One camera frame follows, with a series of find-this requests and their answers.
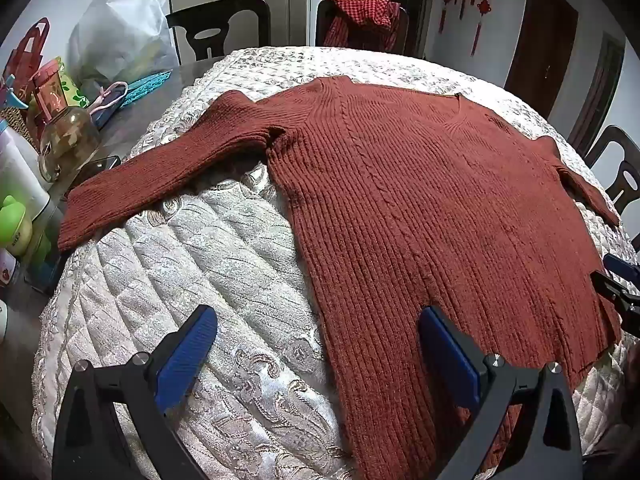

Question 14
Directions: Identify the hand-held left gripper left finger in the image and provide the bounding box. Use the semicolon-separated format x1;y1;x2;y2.
51;304;219;480

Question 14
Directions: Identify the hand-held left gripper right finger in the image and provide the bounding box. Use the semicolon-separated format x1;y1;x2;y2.
417;305;583;480

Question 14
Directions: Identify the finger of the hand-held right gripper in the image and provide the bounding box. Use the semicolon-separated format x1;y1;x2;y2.
592;270;640;333
602;254;640;281

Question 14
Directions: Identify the rust red knitted sweater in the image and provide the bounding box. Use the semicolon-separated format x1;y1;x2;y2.
57;75;623;480

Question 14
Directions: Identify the white quilted blanket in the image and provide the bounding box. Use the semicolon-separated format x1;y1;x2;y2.
31;46;640;480

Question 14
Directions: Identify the dark plastic chair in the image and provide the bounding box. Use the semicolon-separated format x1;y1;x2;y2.
582;125;640;216
166;0;272;63

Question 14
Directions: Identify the dark framed door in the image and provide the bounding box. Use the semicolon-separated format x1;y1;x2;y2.
567;32;626;156

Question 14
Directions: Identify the black phone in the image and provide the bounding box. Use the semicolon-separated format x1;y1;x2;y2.
75;155;122;186

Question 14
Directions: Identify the green toy bottle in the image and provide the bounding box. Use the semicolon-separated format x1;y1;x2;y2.
0;195;33;251

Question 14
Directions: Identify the brown wooden door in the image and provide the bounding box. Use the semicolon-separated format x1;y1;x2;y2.
504;0;580;121

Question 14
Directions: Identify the glass jar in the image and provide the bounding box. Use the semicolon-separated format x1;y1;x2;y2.
39;107;101;183

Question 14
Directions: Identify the white canister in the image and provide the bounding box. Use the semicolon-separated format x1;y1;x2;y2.
0;120;51;221

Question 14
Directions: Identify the pink and blue purse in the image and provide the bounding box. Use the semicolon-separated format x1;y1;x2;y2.
90;81;130;128

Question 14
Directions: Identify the teal lace item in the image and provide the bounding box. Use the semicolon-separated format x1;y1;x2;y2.
120;71;173;111

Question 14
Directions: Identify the green snack packet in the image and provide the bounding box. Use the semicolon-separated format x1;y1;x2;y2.
55;57;91;108

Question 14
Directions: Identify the white plastic bag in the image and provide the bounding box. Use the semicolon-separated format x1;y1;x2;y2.
67;0;180;103

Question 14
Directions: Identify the red gift bag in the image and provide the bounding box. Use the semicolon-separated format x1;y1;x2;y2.
2;17;51;86

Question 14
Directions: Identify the red checked cloth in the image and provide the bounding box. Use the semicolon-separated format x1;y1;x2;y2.
325;0;401;48

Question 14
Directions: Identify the dark chair with draped cloth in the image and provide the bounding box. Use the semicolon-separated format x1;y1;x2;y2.
315;0;411;56

